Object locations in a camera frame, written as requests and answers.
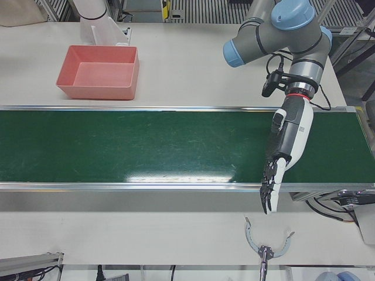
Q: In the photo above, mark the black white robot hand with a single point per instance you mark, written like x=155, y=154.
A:
x=293, y=131

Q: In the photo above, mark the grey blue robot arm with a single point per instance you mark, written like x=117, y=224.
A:
x=287, y=32

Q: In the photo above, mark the black electronics box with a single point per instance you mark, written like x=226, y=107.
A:
x=354, y=200

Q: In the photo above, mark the pink plastic box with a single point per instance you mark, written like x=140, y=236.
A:
x=96, y=73

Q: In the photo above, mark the green conveyor belt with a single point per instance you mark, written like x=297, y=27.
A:
x=175, y=146

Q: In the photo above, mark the white device housing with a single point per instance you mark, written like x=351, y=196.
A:
x=367, y=225

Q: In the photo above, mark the pale blue rounded object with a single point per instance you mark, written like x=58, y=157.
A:
x=326, y=277
x=345, y=276

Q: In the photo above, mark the white cylindrical column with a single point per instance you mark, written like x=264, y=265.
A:
x=89, y=8

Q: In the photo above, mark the black power plug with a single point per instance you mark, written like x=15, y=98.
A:
x=101, y=273

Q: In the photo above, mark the aluminium profile bar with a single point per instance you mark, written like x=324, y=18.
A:
x=29, y=260

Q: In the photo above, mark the beige board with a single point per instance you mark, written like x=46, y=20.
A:
x=20, y=11

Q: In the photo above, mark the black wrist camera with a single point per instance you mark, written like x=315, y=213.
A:
x=271, y=83

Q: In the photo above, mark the aluminium table frame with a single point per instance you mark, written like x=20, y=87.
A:
x=348, y=30

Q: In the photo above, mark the grey curved clamp bracket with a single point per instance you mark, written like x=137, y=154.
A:
x=265, y=251

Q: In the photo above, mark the yellow black post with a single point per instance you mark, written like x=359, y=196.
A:
x=166, y=7

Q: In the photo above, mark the white mounting bracket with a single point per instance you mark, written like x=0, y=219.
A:
x=108, y=32

